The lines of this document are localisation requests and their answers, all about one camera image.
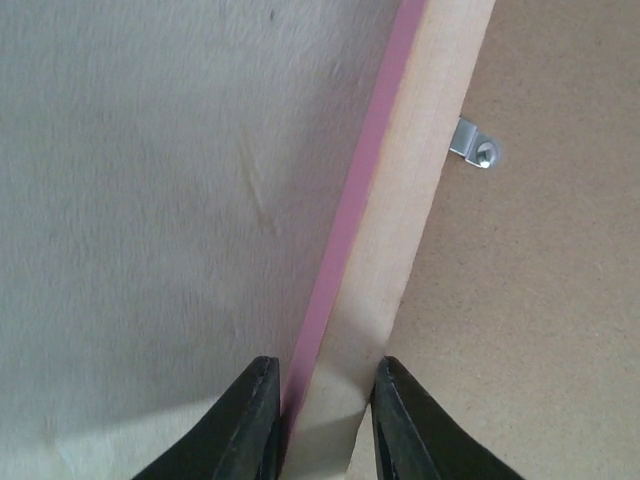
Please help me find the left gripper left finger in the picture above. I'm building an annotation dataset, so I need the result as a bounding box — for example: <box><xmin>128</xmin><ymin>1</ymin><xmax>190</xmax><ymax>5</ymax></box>
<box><xmin>135</xmin><ymin>356</ymin><xmax>281</xmax><ymax>480</ymax></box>

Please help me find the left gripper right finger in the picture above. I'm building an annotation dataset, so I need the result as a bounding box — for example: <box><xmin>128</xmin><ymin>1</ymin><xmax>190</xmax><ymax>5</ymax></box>
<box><xmin>370</xmin><ymin>356</ymin><xmax>521</xmax><ymax>480</ymax></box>

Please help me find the pink wooden picture frame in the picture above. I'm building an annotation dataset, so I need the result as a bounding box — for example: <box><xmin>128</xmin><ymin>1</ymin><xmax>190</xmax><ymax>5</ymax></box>
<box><xmin>281</xmin><ymin>1</ymin><xmax>494</xmax><ymax>479</ymax></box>

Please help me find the brown frame backing board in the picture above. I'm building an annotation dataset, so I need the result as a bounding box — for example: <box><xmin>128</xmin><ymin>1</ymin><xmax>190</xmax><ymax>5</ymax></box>
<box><xmin>388</xmin><ymin>1</ymin><xmax>639</xmax><ymax>479</ymax></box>

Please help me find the metal frame retaining clip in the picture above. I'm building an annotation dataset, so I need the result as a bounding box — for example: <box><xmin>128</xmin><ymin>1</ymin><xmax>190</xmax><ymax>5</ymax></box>
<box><xmin>449</xmin><ymin>117</ymin><xmax>501</xmax><ymax>169</ymax></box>

